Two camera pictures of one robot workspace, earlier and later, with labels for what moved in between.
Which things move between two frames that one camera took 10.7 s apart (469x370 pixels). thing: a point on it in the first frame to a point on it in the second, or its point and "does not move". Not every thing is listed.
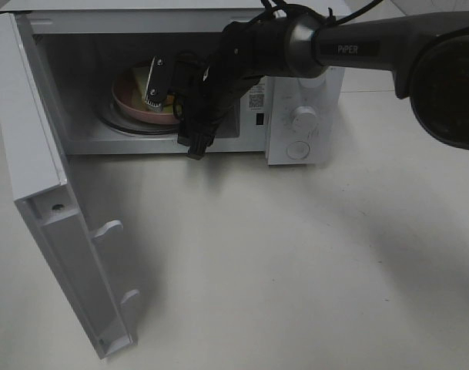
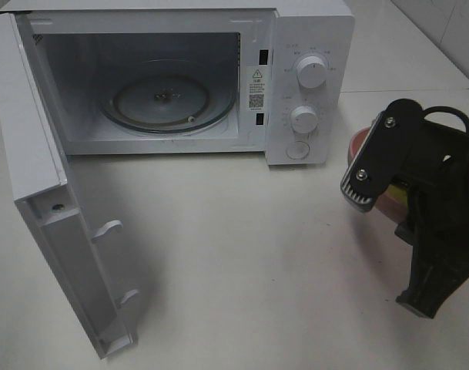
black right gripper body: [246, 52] to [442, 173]
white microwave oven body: [92, 62] does not move
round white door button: [297, 150] does not move
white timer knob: [304, 119] does not move
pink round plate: [122, 98] to [394, 208]
